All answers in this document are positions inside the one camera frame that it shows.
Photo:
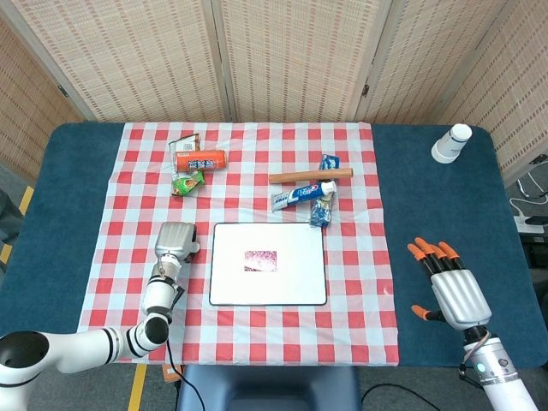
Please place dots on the small orange box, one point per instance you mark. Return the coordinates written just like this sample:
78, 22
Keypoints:
170, 374

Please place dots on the small blue white packet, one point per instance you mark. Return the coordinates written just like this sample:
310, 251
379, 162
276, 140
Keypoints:
330, 161

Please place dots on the silver black-fingered left robot hand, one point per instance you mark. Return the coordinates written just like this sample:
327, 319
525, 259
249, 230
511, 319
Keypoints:
173, 240

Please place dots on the dark blue seat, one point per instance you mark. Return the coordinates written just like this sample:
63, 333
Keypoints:
269, 389

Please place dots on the wooden rolling pin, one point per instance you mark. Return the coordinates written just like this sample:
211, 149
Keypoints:
308, 175

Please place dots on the silver brown snack packet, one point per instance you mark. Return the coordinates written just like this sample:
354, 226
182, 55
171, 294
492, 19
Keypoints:
184, 142

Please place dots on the red white checkered tablecloth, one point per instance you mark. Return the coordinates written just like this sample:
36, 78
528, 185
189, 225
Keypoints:
141, 205

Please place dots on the pink patterned square packet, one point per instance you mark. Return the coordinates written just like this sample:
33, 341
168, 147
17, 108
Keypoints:
260, 261

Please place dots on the white rectangular tray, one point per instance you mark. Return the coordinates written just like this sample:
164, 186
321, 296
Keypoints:
295, 287

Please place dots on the blue snack bag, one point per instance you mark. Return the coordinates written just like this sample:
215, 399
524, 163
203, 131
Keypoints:
321, 214

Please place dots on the blue white toothpaste tube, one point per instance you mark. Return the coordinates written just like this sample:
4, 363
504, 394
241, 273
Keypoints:
299, 194

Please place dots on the silver orange-tipped right robot hand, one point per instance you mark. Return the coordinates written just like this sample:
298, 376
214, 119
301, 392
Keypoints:
460, 297

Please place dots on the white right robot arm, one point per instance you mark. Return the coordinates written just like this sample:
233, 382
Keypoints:
501, 377

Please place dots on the orange soda can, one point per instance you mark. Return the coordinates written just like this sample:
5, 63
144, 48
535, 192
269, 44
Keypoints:
200, 161

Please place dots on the dark blue table cover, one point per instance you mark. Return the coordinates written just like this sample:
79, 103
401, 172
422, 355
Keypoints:
449, 205

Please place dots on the green snack packet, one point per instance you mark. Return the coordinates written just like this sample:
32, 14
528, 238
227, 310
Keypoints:
186, 185

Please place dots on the white power strip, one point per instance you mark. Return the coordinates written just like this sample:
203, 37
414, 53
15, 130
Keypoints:
524, 223

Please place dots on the woven folding screen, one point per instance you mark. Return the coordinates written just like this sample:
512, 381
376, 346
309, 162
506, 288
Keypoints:
295, 55

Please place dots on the white paper cup stack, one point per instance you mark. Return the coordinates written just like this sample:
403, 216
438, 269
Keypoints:
450, 143

